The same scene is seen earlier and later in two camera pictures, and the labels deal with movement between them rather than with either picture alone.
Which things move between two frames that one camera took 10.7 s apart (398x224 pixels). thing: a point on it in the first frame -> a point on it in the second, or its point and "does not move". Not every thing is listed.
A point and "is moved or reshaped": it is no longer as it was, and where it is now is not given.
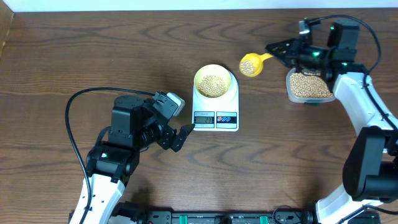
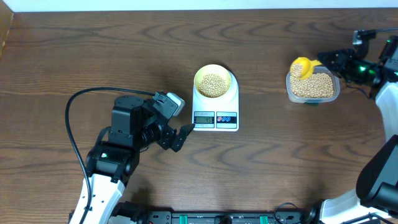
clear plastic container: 307,86 does not move
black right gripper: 293,46 -> 345,56
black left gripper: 165,140 does not move
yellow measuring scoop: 251,65 is moved or reshaped
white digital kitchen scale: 219,114 does not move
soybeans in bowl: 212,86 does not move
